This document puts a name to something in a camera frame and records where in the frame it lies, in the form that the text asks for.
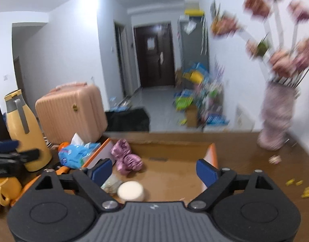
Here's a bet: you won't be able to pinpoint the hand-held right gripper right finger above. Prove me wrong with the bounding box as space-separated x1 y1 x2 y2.
187 159 275 211

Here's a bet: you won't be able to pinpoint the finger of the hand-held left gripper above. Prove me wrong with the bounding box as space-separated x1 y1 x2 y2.
8 149 41 164
0 140 20 154

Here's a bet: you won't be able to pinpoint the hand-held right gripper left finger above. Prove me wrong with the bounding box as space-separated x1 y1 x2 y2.
35 158 120 212

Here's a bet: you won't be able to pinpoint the orange-edged cardboard box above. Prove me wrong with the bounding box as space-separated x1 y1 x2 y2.
9 137 219 207

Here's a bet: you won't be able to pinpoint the clear plastic-wrapped packet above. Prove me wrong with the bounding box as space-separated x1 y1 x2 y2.
101 175 123 194

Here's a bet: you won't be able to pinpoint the yellow mug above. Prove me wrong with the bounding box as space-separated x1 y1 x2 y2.
0 177 22 207

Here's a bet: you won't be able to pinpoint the yellow thermos jug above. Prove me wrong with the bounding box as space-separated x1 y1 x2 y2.
3 89 53 172

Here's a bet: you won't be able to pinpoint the purple plastic bag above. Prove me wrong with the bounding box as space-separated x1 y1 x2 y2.
110 139 144 175

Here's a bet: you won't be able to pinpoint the blue tissue pack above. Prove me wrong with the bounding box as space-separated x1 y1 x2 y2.
58 133 101 169

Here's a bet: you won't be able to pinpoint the white round puff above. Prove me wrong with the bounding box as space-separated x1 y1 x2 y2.
117 181 145 202

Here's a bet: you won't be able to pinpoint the orange black tool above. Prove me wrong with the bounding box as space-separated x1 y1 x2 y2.
54 165 69 176

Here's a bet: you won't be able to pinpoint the black bag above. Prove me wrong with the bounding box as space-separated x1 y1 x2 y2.
105 108 150 132

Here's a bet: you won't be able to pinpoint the pink ribbed suitcase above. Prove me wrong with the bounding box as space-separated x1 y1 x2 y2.
35 82 108 144

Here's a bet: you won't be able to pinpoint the brown cardboard box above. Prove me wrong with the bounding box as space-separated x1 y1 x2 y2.
186 104 198 128

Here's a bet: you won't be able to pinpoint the white board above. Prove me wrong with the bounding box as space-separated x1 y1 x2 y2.
236 105 256 131

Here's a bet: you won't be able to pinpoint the pile of colourful packets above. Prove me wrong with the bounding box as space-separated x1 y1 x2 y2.
173 62 230 127

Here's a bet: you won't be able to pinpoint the pink vase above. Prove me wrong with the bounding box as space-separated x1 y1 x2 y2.
257 81 300 151

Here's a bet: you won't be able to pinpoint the scattered yellow petals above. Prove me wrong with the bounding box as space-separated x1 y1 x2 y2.
285 168 309 198

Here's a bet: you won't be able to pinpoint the dark brown door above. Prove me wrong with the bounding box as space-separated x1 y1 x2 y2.
133 23 176 89

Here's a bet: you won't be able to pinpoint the grey tall cabinet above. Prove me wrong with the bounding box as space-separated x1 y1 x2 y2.
178 15 210 73

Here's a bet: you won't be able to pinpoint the pink artificial flowers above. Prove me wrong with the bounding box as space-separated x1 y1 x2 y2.
210 0 309 87

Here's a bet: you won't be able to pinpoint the yellow box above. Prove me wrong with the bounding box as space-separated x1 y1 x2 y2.
184 8 205 16

